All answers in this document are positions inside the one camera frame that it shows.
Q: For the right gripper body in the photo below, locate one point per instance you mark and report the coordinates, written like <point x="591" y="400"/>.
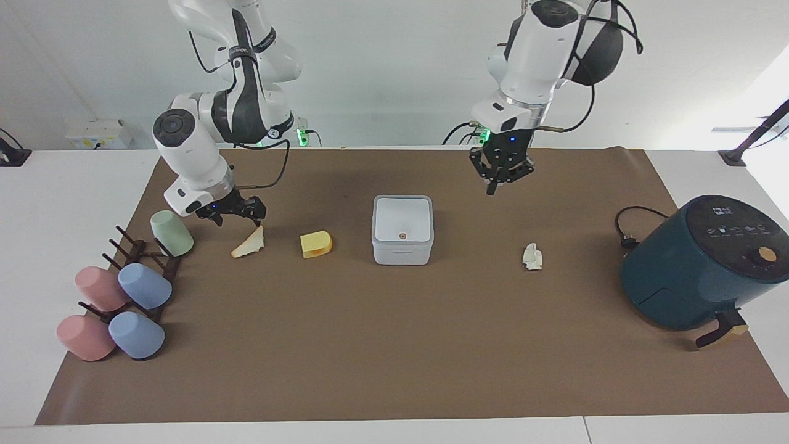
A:
<point x="223" y="202"/>

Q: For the black stand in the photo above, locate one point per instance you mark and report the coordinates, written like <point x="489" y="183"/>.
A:
<point x="755" y="137"/>
<point x="11" y="154"/>

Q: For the crumpled white tissue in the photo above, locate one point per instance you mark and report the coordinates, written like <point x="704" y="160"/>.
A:
<point x="532" y="257"/>

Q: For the white square trash bin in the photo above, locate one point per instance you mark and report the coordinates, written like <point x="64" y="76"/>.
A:
<point x="402" y="229"/>

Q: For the teal air fryer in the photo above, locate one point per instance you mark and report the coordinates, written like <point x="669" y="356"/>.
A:
<point x="696" y="265"/>

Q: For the white box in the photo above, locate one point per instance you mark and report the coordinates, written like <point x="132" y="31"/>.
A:
<point x="98" y="134"/>

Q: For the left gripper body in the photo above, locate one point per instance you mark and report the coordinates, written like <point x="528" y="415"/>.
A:
<point x="513" y="140"/>

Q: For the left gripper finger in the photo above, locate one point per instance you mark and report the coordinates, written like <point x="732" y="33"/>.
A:
<point x="487" y="169"/>
<point x="519" y="168"/>

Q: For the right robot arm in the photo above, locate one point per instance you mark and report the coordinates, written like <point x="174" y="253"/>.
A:
<point x="191" y="157"/>

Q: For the toast bread slice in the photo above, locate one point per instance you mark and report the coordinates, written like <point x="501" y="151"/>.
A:
<point x="249" y="244"/>

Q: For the yellow cheese block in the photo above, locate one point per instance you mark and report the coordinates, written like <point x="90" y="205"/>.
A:
<point x="315" y="244"/>

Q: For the pink cup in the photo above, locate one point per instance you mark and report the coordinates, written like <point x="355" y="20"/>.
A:
<point x="100" y="288"/>
<point x="84" y="338"/>

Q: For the dark wooden cup rack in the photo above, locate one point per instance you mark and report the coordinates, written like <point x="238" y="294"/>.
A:
<point x="161" y="264"/>

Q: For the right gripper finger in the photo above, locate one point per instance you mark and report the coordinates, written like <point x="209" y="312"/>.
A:
<point x="217" y="218"/>
<point x="254" y="208"/>

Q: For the green cup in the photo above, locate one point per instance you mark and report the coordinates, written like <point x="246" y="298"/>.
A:
<point x="171" y="233"/>

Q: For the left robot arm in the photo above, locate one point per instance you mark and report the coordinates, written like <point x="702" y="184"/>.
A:
<point x="533" y="58"/>

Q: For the blue cup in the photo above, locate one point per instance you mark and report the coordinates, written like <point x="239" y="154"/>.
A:
<point x="136" y="335"/>
<point x="145" y="286"/>

